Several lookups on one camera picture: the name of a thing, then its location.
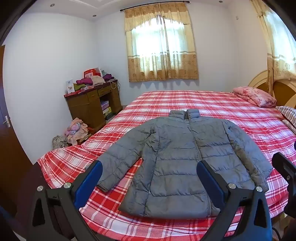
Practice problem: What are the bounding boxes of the beige folded clothes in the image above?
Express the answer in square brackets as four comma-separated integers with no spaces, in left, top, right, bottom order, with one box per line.
[90,76,105,87]

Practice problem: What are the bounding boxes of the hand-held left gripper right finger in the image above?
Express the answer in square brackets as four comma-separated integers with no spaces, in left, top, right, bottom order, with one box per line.
[196,160,273,241]

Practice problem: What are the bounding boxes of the bed with red plaid sheet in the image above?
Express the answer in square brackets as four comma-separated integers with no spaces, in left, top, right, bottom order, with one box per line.
[37,90,296,241]

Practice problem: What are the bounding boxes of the striped pillow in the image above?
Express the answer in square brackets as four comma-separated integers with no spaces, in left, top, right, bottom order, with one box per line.
[276,106,296,135]

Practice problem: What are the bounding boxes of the stack of boxes under desk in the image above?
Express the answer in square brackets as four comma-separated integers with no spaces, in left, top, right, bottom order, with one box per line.
[100,100,112,120]

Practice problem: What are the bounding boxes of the pink floral folded quilt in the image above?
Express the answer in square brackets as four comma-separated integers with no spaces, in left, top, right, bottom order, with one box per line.
[232,86,277,108]

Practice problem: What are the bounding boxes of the black curtain rod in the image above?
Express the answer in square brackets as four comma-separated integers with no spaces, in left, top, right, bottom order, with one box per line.
[120,1,190,11]

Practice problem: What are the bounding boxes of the pink clothes pile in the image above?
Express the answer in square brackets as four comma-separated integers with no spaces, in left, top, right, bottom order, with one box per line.
[65,118,89,145]

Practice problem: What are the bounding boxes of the red cardboard box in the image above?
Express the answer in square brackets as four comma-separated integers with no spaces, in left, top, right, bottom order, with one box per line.
[83,68,102,79]

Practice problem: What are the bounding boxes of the white printed box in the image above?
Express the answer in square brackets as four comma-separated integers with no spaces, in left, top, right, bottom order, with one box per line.
[65,79,75,94]

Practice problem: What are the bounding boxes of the beige patterned side curtain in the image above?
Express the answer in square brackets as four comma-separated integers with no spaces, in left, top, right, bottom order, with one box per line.
[251,0,296,95]

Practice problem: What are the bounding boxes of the wooden headboard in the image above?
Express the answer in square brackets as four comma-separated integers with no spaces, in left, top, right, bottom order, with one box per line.
[247,71,296,108]

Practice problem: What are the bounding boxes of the beige patterned window curtain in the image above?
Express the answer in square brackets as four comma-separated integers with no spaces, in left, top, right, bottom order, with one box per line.
[124,2,199,82]

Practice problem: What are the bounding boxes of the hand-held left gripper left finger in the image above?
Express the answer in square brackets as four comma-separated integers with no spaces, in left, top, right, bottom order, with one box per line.
[29,160,103,241]

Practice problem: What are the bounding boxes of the brown wooden door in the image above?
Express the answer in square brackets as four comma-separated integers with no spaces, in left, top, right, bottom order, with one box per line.
[0,45,35,216]

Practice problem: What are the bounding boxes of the brown wooden desk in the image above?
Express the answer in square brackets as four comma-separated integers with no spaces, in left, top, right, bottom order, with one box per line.
[64,79,123,132]

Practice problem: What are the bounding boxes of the grey patterned cloth heap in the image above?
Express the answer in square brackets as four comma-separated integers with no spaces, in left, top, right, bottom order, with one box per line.
[52,136,70,150]

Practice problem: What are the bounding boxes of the grey puffer jacket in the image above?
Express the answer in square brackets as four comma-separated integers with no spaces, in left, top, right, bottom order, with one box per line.
[85,109,273,219]

